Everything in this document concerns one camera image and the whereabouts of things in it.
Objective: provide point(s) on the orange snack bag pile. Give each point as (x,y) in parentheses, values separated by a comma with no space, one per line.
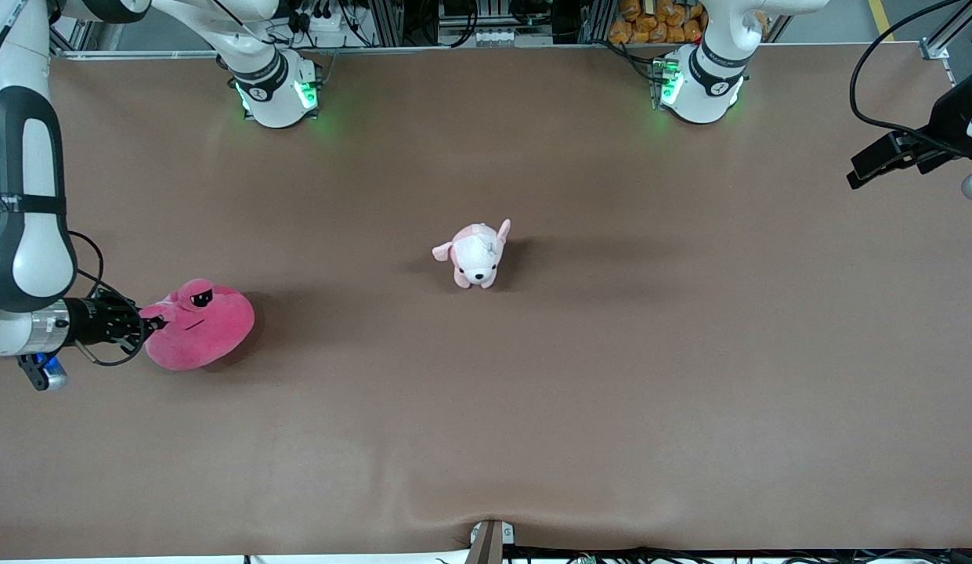
(658,27)

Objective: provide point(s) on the white power strip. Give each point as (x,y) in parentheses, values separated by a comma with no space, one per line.
(329,22)

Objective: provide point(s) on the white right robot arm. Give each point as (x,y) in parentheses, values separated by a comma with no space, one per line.
(39,157)

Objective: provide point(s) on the aluminium table edge rail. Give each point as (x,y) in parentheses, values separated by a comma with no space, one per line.
(493,48)

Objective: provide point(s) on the pale pink dog plush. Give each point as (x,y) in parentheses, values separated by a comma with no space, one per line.
(476,258)

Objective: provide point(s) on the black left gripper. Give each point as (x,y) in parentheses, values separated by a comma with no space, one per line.
(944,124)

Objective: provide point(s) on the round pink plush toy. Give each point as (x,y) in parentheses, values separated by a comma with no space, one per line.
(204,333)

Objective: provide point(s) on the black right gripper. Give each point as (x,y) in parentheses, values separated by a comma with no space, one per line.
(92,321)

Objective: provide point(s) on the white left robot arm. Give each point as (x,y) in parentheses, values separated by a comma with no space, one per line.
(705,94)

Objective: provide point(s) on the aluminium corner post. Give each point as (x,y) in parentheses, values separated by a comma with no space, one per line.
(934,48)

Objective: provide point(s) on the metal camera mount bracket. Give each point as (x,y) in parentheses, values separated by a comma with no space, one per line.
(489,544)

